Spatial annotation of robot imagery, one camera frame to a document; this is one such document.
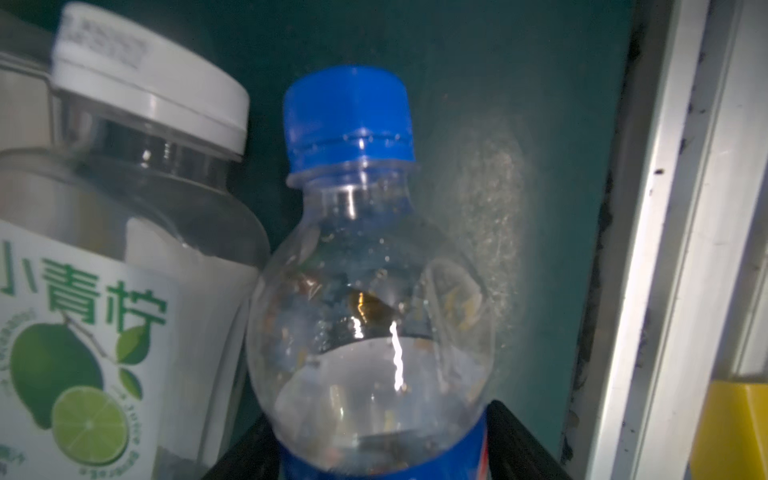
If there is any yellow plastic shovel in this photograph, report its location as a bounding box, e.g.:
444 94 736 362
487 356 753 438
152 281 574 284
689 380 767 479

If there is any lime label jar bottle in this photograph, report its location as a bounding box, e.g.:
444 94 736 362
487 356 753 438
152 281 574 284
1 2 270 479

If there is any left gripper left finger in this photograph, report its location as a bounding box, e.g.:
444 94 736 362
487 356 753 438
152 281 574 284
202 415 280 480

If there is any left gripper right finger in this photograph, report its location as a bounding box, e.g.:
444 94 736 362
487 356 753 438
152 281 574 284
486 400 571 480

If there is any pepsi bottle front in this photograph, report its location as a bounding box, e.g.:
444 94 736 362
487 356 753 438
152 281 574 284
246 66 495 479

